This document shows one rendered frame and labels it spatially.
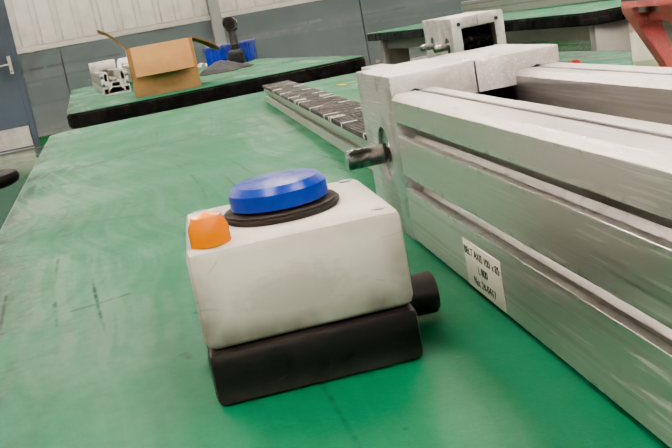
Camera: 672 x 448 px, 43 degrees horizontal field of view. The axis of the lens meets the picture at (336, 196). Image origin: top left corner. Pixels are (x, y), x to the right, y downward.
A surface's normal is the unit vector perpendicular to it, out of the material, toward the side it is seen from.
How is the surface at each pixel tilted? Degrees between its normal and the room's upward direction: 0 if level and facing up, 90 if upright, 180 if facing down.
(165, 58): 69
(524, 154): 90
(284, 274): 90
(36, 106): 90
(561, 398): 0
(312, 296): 90
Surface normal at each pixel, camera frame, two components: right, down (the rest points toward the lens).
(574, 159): -0.97, 0.21
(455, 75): 0.18, 0.17
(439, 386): -0.18, -0.96
